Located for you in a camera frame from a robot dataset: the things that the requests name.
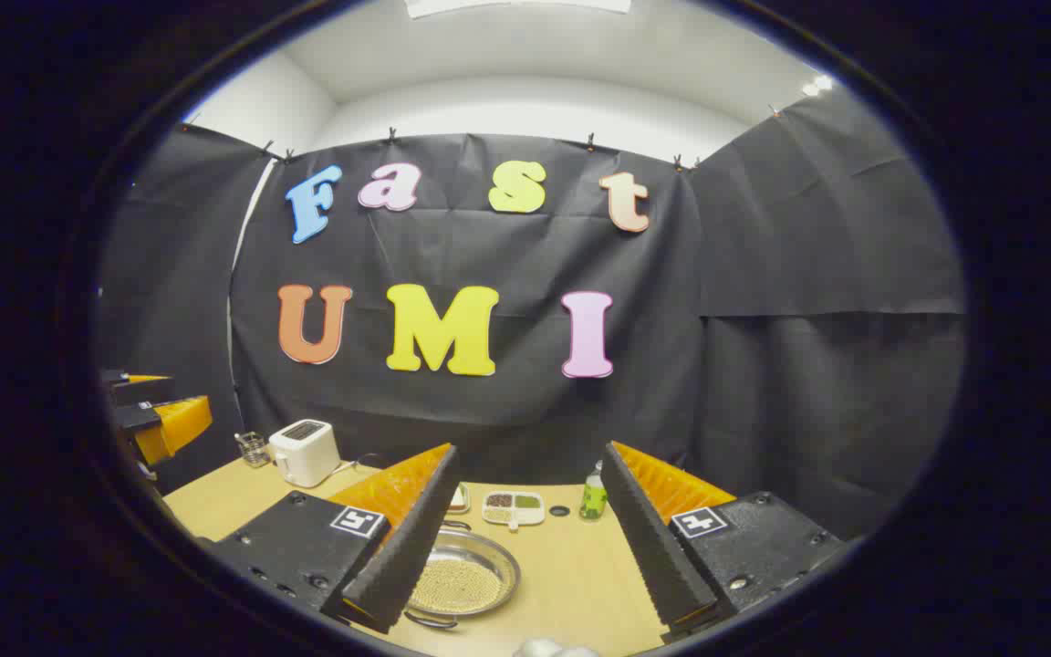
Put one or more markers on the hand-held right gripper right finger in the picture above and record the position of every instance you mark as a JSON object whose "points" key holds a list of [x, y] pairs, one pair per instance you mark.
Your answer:
{"points": [[653, 547]]}

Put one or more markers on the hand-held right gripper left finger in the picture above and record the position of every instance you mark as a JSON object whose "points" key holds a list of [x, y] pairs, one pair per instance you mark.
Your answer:
{"points": [[407, 547]]}

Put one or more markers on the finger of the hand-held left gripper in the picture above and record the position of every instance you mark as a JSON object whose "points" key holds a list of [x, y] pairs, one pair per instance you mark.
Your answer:
{"points": [[174, 427], [138, 391]]}

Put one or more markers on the stainless steel pot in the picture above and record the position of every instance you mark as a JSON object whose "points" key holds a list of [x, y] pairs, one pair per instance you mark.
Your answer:
{"points": [[492, 549]]}

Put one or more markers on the pile of soybeans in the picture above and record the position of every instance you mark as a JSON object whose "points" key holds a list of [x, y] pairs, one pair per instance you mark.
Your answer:
{"points": [[462, 584]]}

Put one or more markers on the white rectangular plate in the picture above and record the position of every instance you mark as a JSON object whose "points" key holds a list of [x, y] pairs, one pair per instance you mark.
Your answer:
{"points": [[462, 502]]}

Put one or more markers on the green drink bottle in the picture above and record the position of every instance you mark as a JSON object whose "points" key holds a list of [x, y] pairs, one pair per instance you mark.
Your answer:
{"points": [[592, 500]]}

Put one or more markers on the white divided tray with grains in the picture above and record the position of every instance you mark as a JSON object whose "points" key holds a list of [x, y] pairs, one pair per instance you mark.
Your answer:
{"points": [[530, 516]]}

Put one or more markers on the white toaster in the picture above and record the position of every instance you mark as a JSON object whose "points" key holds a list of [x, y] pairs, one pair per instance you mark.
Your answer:
{"points": [[306, 456]]}

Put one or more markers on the ceiling light panel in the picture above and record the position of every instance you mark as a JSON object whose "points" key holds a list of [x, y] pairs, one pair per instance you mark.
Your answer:
{"points": [[516, 5]]}

